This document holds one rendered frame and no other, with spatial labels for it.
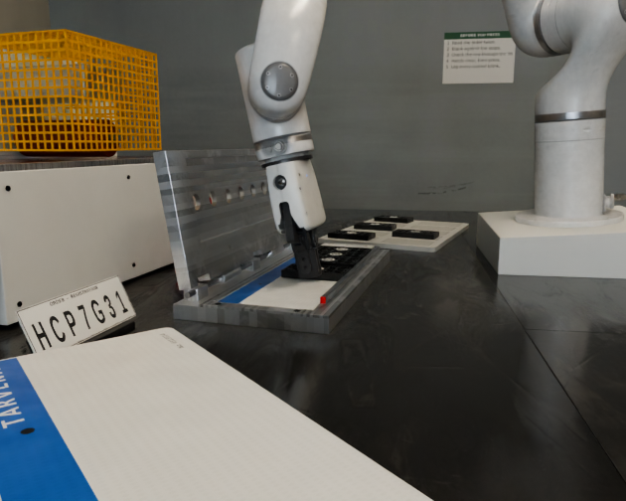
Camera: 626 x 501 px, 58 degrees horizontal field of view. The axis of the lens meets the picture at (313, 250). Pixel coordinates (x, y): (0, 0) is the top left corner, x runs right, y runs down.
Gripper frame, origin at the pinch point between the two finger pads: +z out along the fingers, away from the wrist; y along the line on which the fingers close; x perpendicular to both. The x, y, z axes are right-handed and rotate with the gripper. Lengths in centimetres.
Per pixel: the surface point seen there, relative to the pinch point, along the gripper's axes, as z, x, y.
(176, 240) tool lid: -8.0, 10.7, -16.4
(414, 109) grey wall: -37, 5, 229
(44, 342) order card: -1.6, 16.7, -34.5
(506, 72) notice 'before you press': -45, -42, 235
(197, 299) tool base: 0.2, 10.9, -14.4
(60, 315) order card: -3.4, 17.1, -31.2
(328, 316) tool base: 4.0, -6.9, -16.4
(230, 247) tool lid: -4.8, 10.1, -3.6
